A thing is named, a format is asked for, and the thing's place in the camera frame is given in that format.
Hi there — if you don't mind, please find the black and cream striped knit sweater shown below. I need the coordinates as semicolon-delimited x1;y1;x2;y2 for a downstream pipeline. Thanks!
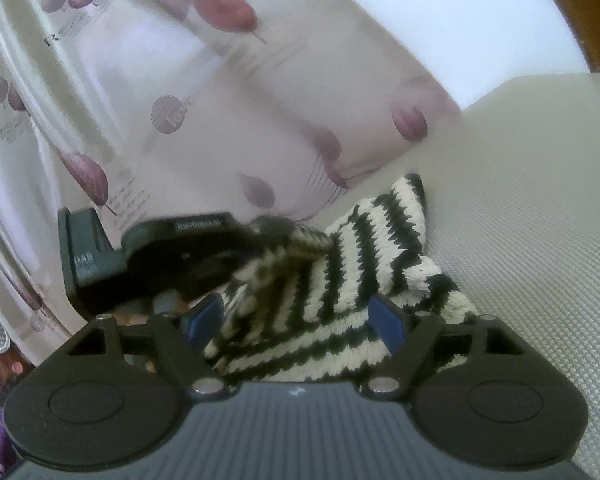
200;172;481;386

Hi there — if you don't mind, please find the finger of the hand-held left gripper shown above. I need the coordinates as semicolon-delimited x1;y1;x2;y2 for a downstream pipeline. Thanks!
245;215;301;261

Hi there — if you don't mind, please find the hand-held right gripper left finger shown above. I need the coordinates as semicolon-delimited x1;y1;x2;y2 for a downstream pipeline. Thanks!
67;292;228;398

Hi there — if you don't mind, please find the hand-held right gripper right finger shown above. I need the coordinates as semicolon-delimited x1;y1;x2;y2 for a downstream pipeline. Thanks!
362;292;528;395

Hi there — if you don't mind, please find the leaf print curtain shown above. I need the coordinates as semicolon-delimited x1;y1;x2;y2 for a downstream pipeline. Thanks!
0;0;463;376

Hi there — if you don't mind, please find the person's left hand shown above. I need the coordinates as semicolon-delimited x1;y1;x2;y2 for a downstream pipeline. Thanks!
111;305;153;332

